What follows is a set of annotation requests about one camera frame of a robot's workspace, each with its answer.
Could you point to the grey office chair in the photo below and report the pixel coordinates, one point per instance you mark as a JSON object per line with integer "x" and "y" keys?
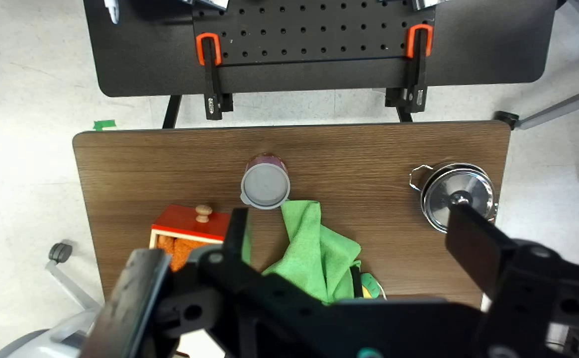
{"x": 568, "y": 104}

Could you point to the orange cloth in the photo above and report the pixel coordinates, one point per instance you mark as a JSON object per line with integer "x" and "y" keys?
{"x": 180, "y": 251}

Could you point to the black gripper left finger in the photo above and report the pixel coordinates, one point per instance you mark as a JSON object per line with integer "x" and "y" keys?
{"x": 130, "y": 311}

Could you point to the black pegboard panel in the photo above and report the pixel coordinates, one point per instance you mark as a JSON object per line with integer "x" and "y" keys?
{"x": 488, "y": 46}

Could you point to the tin can with purple label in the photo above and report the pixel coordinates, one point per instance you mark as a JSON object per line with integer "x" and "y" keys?
{"x": 266, "y": 186}

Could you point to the green cloth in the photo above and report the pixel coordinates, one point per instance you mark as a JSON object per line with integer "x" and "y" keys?
{"x": 315, "y": 251}

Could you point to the yellow and green plush toy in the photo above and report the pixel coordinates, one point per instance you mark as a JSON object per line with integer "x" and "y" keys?
{"x": 371, "y": 287}

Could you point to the green tape piece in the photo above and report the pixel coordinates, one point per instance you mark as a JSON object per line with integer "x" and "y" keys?
{"x": 104, "y": 124}

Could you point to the red wooden drawer with knob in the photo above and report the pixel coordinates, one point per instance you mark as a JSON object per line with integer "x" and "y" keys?
{"x": 182, "y": 221}

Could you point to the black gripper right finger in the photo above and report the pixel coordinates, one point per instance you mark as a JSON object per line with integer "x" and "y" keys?
{"x": 475, "y": 245}

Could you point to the white office chair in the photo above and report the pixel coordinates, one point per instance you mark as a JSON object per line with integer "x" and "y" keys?
{"x": 71, "y": 329}

